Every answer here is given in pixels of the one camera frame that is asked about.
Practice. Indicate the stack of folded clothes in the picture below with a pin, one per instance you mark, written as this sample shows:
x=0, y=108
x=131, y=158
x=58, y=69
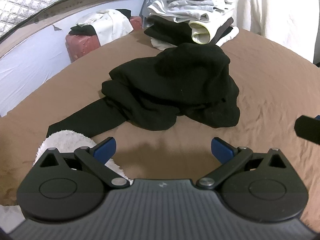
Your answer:
x=190, y=7

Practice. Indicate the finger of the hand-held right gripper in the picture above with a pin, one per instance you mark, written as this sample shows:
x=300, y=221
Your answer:
x=308, y=130

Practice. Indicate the white printed garment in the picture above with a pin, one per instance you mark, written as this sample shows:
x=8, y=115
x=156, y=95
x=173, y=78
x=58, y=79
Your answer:
x=110, y=25

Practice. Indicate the white cloth-covered chair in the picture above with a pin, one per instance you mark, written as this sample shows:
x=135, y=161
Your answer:
x=275, y=10

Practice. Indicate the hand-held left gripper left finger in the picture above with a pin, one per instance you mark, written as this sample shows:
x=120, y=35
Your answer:
x=107, y=148

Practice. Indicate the white fluffy garment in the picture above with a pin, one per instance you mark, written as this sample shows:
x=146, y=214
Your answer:
x=65, y=140

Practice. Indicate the wooden window frame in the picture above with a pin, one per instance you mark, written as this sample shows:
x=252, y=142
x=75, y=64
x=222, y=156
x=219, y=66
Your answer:
x=75, y=10

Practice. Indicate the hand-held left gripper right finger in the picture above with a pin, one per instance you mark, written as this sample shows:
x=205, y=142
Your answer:
x=221, y=150

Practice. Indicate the small black garment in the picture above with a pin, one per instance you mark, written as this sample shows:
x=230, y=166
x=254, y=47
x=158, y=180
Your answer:
x=82, y=31

